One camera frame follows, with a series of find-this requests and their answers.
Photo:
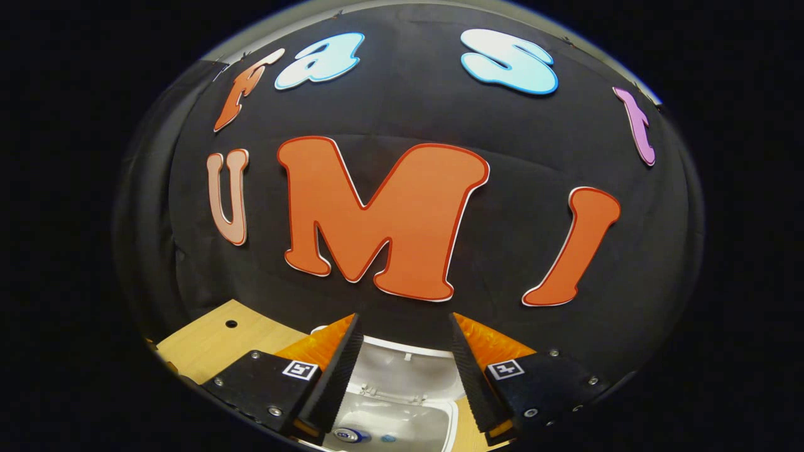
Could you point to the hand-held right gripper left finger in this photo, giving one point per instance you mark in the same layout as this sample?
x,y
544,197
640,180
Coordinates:
x,y
336,376

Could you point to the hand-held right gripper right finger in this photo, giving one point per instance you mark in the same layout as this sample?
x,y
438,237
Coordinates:
x,y
474,376

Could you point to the blue pop can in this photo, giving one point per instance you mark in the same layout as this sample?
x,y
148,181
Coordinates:
x,y
352,434

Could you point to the white desktop garbage bin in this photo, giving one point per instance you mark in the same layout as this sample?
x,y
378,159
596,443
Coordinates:
x,y
402,376

